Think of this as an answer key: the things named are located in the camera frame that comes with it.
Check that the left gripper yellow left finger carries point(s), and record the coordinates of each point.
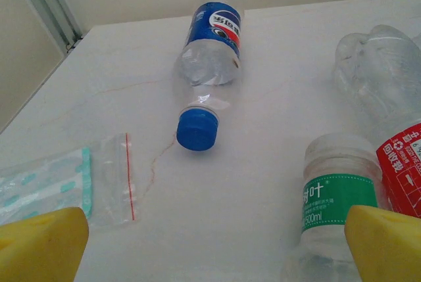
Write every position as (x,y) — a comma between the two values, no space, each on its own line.
(39,249)

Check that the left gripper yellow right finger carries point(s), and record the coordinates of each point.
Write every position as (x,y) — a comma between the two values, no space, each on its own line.
(388,249)

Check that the green label clear tea bottle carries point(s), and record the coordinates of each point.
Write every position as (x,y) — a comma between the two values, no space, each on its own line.
(335,196)

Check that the red label large clear bottle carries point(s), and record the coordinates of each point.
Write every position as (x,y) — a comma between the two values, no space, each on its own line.
(378,81)

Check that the Pepsi bottle with blue cap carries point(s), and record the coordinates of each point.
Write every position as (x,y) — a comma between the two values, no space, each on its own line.
(213,32)

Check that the zip bag with teal packet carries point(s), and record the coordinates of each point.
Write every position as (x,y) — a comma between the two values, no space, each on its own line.
(49,183)

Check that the aluminium frame corner post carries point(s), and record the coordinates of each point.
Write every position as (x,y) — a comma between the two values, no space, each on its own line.
(49,2)

